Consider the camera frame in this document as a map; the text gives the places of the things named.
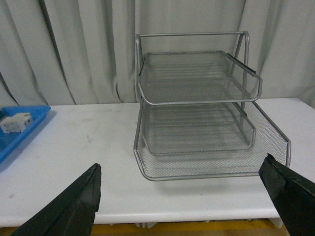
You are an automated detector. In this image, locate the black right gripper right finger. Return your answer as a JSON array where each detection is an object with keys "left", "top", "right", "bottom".
[{"left": 258, "top": 154, "right": 315, "bottom": 236}]

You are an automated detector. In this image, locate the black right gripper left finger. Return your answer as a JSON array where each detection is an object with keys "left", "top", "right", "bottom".
[{"left": 12, "top": 163, "right": 101, "bottom": 236}]

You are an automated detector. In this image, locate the silver mesh three-tier rack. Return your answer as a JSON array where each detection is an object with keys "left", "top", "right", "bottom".
[{"left": 133, "top": 31, "right": 291, "bottom": 181}]

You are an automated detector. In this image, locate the blue plastic tray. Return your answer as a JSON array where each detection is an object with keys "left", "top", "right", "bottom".
[{"left": 0, "top": 106, "right": 51, "bottom": 163}]

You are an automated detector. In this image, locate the white circuit breaker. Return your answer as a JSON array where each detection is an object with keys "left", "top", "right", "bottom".
[{"left": 0, "top": 113, "right": 33, "bottom": 134}]

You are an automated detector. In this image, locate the grey curtain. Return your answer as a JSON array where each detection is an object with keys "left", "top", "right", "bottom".
[{"left": 0, "top": 0, "right": 315, "bottom": 106}]

